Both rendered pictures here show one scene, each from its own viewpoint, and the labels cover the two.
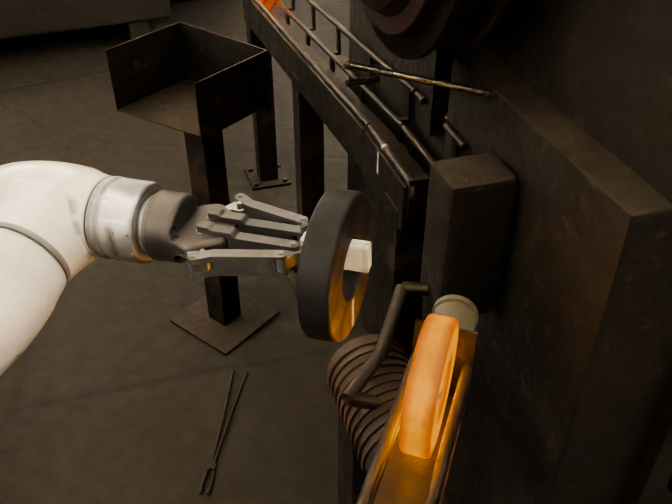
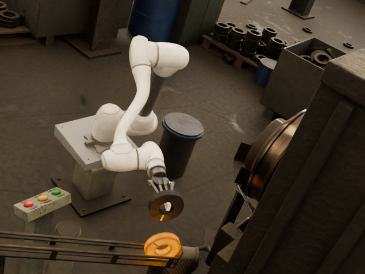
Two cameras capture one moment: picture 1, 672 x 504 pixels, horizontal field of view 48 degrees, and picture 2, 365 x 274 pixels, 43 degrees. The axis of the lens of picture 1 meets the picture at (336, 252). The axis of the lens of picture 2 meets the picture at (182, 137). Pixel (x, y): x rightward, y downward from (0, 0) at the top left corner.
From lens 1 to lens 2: 1.44 m
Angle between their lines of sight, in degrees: 39
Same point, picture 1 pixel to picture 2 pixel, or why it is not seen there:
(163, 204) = (157, 169)
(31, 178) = (150, 148)
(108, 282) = (207, 204)
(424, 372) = (156, 236)
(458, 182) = (224, 228)
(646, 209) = (221, 256)
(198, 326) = (208, 236)
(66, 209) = (147, 156)
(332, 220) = (164, 193)
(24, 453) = (137, 215)
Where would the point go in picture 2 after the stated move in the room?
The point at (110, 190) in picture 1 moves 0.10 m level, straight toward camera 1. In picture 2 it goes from (155, 160) to (141, 167)
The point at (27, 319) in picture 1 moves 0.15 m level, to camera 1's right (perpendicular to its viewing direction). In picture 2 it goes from (123, 166) to (137, 187)
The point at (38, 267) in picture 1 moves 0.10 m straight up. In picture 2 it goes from (133, 161) to (138, 144)
